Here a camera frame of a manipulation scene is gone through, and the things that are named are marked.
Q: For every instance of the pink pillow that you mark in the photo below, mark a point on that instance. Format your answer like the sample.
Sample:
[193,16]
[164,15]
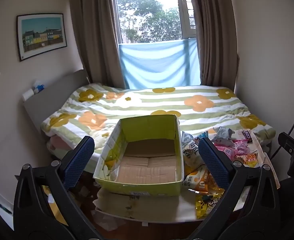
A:
[58,142]

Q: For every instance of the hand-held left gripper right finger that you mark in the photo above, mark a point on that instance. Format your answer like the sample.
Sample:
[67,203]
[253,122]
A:
[212,160]

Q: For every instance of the window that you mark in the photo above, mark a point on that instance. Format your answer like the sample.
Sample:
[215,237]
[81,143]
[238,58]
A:
[149,12]

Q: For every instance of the grey snack packet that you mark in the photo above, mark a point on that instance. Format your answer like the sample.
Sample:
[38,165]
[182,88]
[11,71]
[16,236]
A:
[222,132]

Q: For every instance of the brown curtain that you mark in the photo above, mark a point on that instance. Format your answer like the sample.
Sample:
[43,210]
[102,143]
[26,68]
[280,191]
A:
[214,35]
[94,30]

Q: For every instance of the white grey chips bag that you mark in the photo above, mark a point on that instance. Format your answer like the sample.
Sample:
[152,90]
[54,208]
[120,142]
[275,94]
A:
[190,152]

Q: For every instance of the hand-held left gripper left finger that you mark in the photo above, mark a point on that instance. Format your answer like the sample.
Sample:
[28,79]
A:
[78,160]

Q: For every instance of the grey bed headboard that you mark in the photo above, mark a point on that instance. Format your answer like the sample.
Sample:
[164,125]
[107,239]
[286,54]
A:
[54,97]

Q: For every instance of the white packet purple label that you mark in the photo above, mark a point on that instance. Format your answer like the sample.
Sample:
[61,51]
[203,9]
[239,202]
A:
[244,135]

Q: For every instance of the small pink snack packet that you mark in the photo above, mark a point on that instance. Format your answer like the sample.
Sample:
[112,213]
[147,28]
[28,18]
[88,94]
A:
[243,147]

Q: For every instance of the orange red snack packet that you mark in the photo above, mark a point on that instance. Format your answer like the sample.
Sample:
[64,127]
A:
[249,160]

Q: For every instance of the pink striped waffle packet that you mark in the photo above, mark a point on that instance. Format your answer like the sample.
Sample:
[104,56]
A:
[225,151]

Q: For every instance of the blue snack packet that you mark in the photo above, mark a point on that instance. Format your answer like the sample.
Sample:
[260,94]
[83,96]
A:
[201,136]

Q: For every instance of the yellow black snack packet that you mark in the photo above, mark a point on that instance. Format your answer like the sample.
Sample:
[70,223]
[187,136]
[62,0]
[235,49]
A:
[207,205]

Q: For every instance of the orange white cake packet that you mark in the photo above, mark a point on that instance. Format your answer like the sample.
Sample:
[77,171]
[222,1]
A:
[199,180]

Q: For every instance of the striped floral blanket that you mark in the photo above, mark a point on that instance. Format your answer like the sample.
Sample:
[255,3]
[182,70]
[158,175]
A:
[149,102]

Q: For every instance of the light blue cloth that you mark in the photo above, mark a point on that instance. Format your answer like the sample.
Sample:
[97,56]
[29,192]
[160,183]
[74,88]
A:
[159,65]

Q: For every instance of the blue white bottle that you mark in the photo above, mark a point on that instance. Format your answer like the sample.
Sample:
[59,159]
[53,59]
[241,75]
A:
[39,87]

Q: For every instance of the framed houses picture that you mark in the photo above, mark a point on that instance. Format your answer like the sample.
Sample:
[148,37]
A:
[41,36]

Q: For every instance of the yellow-green cardboard box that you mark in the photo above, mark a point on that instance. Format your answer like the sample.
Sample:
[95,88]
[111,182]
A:
[147,165]

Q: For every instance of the white tissue roll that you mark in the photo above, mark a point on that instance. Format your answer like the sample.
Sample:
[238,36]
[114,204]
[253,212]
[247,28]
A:
[27,95]

